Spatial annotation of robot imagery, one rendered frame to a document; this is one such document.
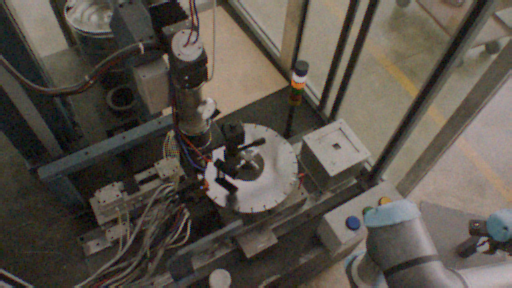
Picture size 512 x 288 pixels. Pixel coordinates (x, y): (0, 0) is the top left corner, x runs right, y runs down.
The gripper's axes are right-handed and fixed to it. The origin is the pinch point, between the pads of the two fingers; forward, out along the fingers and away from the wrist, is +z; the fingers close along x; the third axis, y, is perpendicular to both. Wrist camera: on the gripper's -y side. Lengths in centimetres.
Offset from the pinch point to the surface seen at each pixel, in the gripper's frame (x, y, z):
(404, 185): 13.2, -27.0, -0.6
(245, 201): -13, -75, -4
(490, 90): 12, -26, -53
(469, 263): 36, 41, 89
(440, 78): 17, -36, -48
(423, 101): 17, -36, -38
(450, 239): 46, 29, 89
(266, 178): -3, -72, -4
